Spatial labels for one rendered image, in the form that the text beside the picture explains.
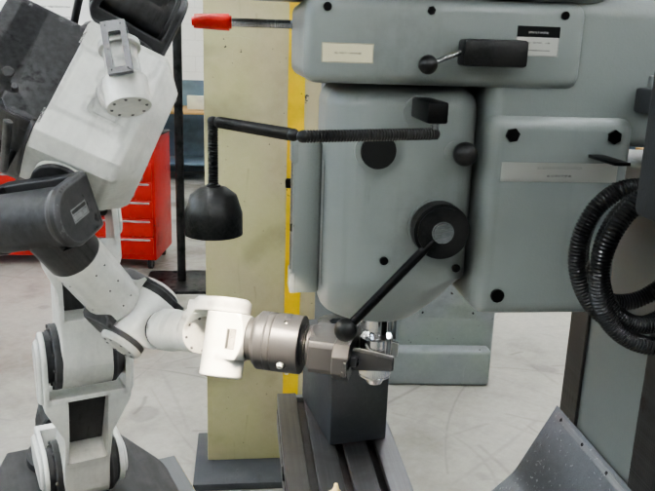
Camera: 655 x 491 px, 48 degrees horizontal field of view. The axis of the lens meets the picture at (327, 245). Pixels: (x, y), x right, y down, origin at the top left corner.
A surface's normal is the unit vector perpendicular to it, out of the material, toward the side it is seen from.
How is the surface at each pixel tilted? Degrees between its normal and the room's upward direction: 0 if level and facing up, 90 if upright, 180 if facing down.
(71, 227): 79
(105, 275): 96
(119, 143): 58
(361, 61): 90
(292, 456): 0
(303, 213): 90
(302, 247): 90
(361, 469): 0
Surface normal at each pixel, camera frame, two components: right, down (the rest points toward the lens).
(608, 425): -0.99, 0.00
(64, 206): 0.96, -0.11
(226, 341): -0.18, -0.17
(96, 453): 0.25, -0.74
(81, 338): 0.47, 0.10
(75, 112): 0.41, -0.30
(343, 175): -0.55, 0.20
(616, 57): 0.11, 0.26
